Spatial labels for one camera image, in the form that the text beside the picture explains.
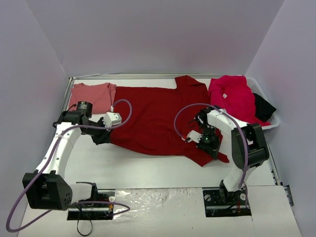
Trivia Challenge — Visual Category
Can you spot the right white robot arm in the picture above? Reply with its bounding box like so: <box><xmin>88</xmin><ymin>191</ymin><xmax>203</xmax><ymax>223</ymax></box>
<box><xmin>195</xmin><ymin>105</ymin><xmax>269</xmax><ymax>204</ymax></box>

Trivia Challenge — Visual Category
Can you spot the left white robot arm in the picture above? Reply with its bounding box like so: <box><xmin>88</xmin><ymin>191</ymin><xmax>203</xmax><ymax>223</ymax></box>
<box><xmin>22</xmin><ymin>101</ymin><xmax>120</xmax><ymax>210</ymax></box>

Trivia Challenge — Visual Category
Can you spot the folded salmon pink t-shirt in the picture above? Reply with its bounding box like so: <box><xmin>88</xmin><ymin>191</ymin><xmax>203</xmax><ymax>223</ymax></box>
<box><xmin>69</xmin><ymin>82</ymin><xmax>117</xmax><ymax>115</ymax></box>

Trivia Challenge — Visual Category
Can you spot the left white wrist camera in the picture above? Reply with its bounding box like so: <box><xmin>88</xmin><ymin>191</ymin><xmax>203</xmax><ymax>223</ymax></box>
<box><xmin>103</xmin><ymin>106</ymin><xmax>122</xmax><ymax>127</ymax></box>

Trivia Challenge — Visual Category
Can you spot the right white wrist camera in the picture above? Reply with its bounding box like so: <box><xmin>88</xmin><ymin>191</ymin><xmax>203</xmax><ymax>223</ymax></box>
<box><xmin>182</xmin><ymin>130</ymin><xmax>202</xmax><ymax>143</ymax></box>

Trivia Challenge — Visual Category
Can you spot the white foreground cover board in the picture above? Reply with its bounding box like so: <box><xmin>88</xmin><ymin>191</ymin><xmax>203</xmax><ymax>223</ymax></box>
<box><xmin>19</xmin><ymin>186</ymin><xmax>301</xmax><ymax>237</ymax></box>

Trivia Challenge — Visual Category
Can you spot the black garment in basket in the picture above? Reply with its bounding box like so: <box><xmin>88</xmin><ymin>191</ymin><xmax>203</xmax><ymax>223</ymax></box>
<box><xmin>253</xmin><ymin>93</ymin><xmax>277</xmax><ymax>122</ymax></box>

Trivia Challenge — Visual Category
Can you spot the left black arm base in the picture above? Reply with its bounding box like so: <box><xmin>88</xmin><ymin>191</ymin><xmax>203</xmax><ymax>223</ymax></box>
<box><xmin>67</xmin><ymin>189</ymin><xmax>115</xmax><ymax>221</ymax></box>

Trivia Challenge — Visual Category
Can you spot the thin black cable loop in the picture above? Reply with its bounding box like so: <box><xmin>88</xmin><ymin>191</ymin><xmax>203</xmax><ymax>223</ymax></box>
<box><xmin>76</xmin><ymin>202</ymin><xmax>93</xmax><ymax>236</ymax></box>

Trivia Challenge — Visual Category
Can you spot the white plastic laundry basket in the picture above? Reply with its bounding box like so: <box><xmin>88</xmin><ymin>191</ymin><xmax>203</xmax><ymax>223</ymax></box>
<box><xmin>246</xmin><ymin>77</ymin><xmax>280</xmax><ymax>130</ymax></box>

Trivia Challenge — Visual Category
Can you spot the bright pink t-shirt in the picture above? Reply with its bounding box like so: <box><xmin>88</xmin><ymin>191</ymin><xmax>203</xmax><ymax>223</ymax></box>
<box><xmin>208</xmin><ymin>75</ymin><xmax>270</xmax><ymax>126</ymax></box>

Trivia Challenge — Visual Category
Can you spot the dark red t-shirt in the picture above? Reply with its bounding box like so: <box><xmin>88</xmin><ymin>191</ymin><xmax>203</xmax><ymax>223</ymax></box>
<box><xmin>110</xmin><ymin>76</ymin><xmax>215</xmax><ymax>166</ymax></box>

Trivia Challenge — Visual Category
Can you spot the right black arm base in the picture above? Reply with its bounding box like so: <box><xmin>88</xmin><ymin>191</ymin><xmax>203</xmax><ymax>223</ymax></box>
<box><xmin>202</xmin><ymin>184</ymin><xmax>251</xmax><ymax>218</ymax></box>

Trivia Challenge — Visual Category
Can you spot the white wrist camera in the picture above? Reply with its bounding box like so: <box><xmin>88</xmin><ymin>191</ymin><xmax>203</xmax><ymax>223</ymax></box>
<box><xmin>103</xmin><ymin>106</ymin><xmax>122</xmax><ymax>127</ymax></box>
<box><xmin>182</xmin><ymin>130</ymin><xmax>202</xmax><ymax>143</ymax></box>

